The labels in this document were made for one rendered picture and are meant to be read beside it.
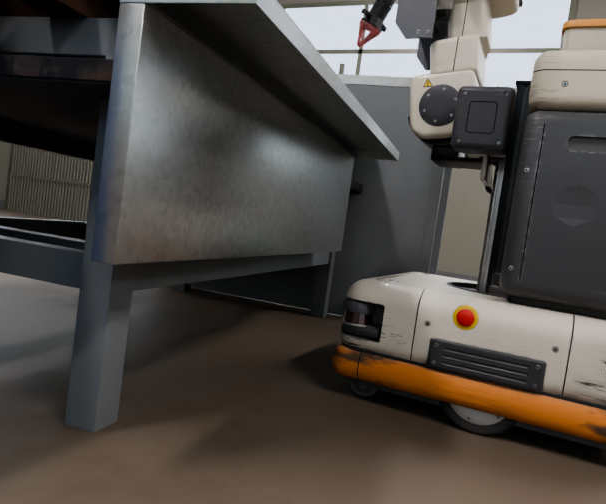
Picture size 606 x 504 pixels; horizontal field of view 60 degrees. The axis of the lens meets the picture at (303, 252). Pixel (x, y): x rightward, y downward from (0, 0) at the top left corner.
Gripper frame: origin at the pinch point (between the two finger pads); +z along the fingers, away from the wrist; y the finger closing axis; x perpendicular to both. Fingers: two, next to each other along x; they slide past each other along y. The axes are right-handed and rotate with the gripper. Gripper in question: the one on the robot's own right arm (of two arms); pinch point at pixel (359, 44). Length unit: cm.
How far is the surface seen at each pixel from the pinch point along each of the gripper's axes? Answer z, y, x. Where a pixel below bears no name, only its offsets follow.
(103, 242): 56, 111, 40
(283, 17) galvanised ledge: 18, 100, 40
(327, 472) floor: 73, 86, 80
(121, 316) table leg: 72, 96, 38
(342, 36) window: -48, -303, -179
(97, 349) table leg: 77, 100, 40
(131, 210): 51, 108, 40
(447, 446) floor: 66, 60, 93
